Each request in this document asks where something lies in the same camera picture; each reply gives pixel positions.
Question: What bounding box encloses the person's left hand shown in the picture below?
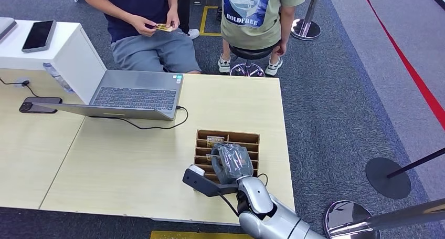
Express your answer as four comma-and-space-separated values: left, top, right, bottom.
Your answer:
166, 8, 181, 30
272, 41, 288, 57

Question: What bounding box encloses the person's right hand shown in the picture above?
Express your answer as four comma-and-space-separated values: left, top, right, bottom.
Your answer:
129, 14, 157, 37

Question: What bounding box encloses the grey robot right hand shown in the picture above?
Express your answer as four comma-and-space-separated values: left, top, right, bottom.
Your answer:
211, 143, 254, 185

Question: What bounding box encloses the person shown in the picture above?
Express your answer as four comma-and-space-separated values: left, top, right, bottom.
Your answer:
214, 0, 306, 77
75, 0, 203, 75
177, 0, 201, 40

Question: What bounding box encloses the brown cardboard card holder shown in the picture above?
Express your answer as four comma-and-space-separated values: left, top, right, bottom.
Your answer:
193, 129, 261, 186

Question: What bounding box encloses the black round stool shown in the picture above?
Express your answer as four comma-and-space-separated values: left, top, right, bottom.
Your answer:
229, 41, 280, 78

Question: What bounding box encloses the chrome stanchion with small base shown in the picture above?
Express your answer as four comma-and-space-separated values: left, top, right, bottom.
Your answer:
289, 0, 322, 41

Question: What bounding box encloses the grey open laptop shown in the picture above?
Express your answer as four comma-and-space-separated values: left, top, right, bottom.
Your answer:
33, 69, 184, 121

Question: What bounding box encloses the white cabinet box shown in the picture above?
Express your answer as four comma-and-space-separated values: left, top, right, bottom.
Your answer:
0, 19, 108, 105

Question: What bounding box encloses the chrome stanchion with large base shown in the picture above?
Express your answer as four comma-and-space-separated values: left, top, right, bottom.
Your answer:
323, 198, 445, 239

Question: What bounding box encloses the grey flat device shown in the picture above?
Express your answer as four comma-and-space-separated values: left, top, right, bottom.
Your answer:
0, 17, 17, 40

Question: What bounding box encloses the black stanchion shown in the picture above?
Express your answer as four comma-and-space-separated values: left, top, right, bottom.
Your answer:
365, 147, 445, 200

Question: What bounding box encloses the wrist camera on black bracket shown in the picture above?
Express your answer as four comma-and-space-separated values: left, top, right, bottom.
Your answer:
182, 164, 240, 198

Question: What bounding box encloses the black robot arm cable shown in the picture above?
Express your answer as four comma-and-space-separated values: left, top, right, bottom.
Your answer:
217, 192, 240, 217

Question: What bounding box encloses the black laptop cable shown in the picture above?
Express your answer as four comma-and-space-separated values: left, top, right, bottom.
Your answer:
88, 106, 189, 130

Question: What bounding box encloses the dark phone with grey frame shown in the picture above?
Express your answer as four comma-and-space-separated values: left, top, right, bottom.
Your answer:
21, 19, 57, 53

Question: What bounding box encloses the black phone with camera bump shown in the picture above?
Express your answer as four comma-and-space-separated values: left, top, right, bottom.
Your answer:
18, 97, 63, 114

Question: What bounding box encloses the thin black cable with plug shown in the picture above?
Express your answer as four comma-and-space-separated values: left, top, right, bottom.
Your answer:
0, 77, 40, 98

